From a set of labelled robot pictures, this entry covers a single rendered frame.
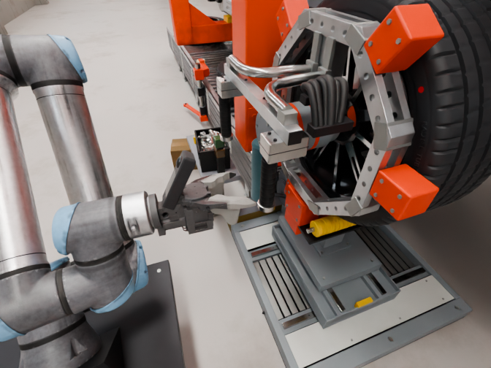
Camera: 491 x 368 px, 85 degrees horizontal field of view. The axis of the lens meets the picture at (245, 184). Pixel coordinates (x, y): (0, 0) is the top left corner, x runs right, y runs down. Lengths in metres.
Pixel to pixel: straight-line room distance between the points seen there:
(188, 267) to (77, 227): 0.98
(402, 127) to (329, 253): 0.78
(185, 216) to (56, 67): 0.50
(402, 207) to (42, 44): 0.89
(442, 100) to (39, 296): 0.80
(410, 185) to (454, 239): 1.34
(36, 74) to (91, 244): 0.46
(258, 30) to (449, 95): 0.66
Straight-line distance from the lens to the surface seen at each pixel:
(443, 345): 1.53
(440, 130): 0.64
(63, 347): 0.91
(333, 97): 0.56
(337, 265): 1.25
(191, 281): 1.43
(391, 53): 0.58
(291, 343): 1.23
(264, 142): 0.54
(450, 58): 0.65
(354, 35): 0.65
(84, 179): 0.82
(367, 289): 1.33
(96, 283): 0.61
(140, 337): 1.04
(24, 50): 0.86
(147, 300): 1.09
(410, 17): 0.59
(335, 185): 0.95
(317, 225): 0.94
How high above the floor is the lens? 1.23
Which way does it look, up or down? 41 degrees down
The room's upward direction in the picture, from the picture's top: straight up
